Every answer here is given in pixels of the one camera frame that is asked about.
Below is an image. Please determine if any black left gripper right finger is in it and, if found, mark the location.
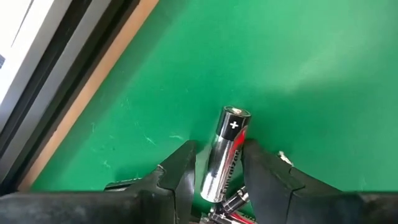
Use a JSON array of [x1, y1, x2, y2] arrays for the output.
[[241, 139, 398, 224]]

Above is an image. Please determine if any silver battery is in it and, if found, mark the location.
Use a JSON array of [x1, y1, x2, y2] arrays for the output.
[[103, 177, 143, 192], [200, 105, 252, 205], [207, 211, 258, 224], [222, 185, 250, 215]]

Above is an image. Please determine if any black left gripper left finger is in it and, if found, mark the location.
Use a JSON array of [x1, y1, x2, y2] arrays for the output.
[[0, 139, 198, 224]]

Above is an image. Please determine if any black aluminium table frame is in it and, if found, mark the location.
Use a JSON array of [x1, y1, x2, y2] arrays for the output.
[[0, 0, 141, 195]]

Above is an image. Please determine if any green table mat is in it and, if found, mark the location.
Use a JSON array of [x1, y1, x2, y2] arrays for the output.
[[29, 0, 398, 224]]

